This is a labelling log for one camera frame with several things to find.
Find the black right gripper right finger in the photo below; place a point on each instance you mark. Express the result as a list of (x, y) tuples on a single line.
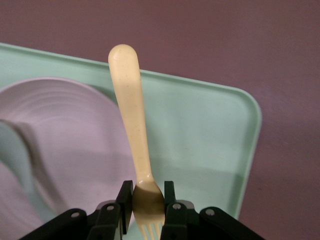
[(170, 197)]

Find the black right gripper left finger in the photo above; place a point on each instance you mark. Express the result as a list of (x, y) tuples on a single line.
[(125, 200)]

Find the round white plate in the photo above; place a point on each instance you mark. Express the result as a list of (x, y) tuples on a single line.
[(75, 130)]

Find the yellow plastic fork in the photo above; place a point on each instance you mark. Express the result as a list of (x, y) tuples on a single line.
[(130, 112)]

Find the light green rectangular tray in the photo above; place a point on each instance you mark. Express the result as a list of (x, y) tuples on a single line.
[(200, 130)]

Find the teal plastic spoon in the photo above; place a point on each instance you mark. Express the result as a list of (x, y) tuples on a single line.
[(12, 155)]

